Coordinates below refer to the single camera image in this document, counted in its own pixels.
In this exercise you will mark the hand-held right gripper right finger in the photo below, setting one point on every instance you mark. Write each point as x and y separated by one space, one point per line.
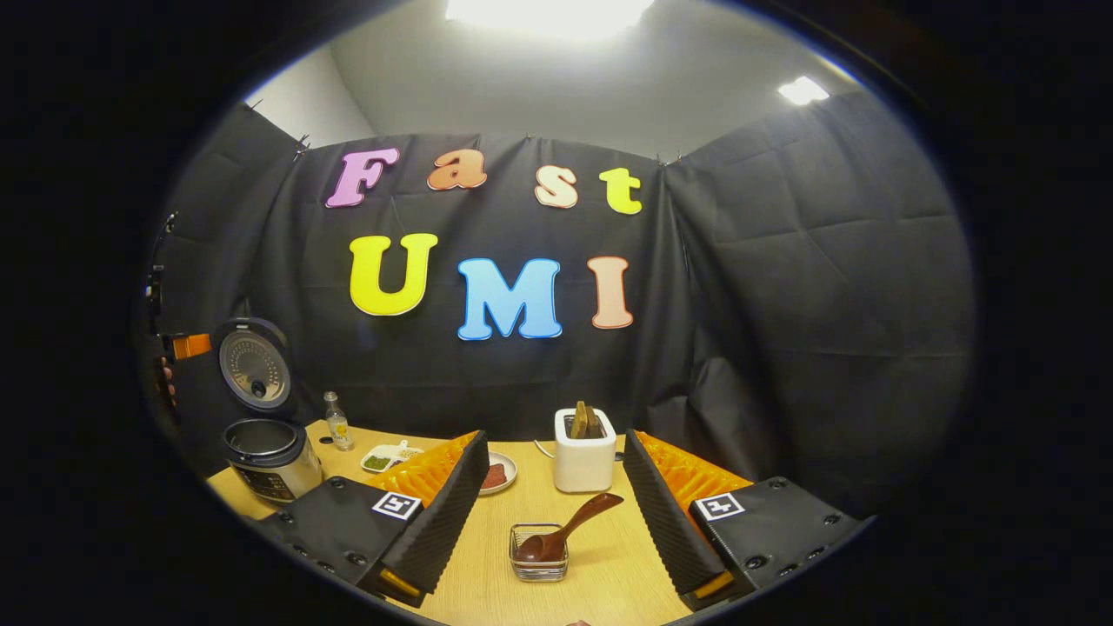
665 522

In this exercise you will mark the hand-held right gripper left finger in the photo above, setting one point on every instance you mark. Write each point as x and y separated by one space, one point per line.
443 513

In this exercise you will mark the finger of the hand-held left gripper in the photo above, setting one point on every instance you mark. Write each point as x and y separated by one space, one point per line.
191 346

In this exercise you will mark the brown wooden spoon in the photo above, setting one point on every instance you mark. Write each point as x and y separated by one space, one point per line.
574 522

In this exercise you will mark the black rice cooker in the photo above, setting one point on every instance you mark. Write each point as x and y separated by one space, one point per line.
269 469

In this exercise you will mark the red meat piece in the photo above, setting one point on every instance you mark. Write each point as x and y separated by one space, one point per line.
494 476

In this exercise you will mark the white divided bean dish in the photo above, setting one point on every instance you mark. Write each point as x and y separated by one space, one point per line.
383 461

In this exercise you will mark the white round plate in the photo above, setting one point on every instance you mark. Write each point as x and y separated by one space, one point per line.
509 461

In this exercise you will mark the white toaster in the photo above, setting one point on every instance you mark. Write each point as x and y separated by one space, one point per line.
583 465

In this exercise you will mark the brown toast slice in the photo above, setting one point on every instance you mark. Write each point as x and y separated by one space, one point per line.
584 422

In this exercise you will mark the small glass bottle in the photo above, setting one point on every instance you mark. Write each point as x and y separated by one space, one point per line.
339 428

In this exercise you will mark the small ceiling light panel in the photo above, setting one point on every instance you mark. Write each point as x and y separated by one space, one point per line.
802 90

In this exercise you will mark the large ceiling light panel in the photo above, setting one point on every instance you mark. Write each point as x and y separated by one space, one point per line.
548 16

